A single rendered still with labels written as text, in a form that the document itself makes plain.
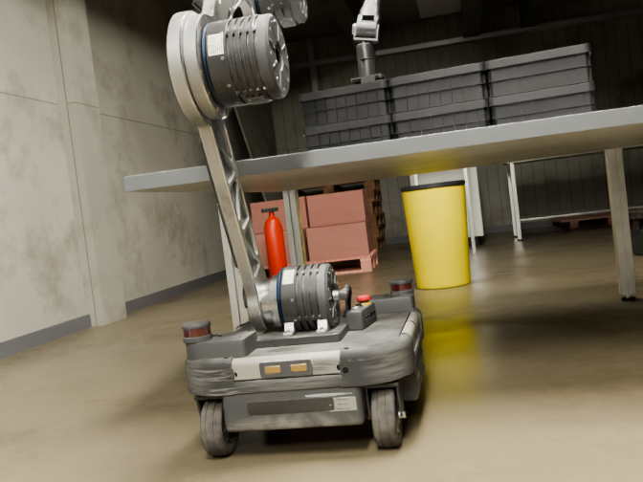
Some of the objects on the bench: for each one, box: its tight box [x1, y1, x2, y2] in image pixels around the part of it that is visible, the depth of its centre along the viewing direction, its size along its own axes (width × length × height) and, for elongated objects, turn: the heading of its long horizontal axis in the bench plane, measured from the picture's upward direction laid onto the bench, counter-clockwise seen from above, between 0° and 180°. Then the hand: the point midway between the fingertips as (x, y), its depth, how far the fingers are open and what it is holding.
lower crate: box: [489, 82, 595, 125], centre depth 228 cm, size 40×30×12 cm
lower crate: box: [391, 99, 494, 139], centre depth 238 cm, size 40×30×12 cm
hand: (371, 104), depth 235 cm, fingers open, 6 cm apart
